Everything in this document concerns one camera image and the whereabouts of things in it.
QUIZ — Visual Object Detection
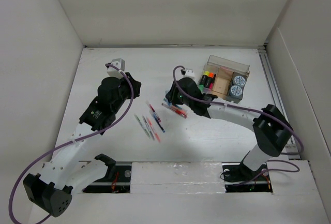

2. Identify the blue glue jar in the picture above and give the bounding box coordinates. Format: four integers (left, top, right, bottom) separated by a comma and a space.
231, 72, 247, 87
227, 85, 243, 103

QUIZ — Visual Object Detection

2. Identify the red gel pen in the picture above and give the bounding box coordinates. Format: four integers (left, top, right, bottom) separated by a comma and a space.
146, 101, 157, 118

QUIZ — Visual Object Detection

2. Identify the aluminium side rail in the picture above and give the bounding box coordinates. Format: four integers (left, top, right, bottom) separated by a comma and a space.
258, 46, 300, 160

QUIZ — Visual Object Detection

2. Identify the green gel pen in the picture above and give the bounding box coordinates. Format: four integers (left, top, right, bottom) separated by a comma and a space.
134, 114, 151, 139

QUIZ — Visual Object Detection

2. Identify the orange highlighter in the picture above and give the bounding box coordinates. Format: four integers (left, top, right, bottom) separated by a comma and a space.
205, 72, 216, 88

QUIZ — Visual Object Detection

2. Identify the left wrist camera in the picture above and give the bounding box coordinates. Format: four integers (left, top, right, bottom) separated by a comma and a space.
106, 58, 126, 78

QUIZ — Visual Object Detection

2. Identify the clear plastic organizer box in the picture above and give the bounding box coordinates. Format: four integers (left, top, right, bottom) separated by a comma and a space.
198, 55, 250, 101

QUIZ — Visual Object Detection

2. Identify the orange gel pen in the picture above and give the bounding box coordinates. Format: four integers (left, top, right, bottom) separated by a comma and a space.
161, 103, 187, 118

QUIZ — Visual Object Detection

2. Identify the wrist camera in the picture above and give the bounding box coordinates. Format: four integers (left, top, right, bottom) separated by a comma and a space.
181, 68, 195, 79
106, 58, 126, 78

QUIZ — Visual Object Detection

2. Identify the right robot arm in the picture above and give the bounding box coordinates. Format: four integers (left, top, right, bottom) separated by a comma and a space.
165, 77, 293, 182

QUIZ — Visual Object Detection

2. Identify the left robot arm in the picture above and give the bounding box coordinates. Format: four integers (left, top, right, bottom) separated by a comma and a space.
23, 72, 142, 217

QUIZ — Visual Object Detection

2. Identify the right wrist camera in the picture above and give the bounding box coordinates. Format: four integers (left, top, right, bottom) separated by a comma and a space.
181, 68, 195, 79

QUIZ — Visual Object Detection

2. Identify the blue gel pen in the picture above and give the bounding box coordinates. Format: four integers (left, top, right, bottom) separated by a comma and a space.
151, 112, 165, 133

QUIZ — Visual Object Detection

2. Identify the yellow highlighter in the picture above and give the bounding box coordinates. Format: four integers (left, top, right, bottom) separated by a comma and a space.
199, 71, 209, 87

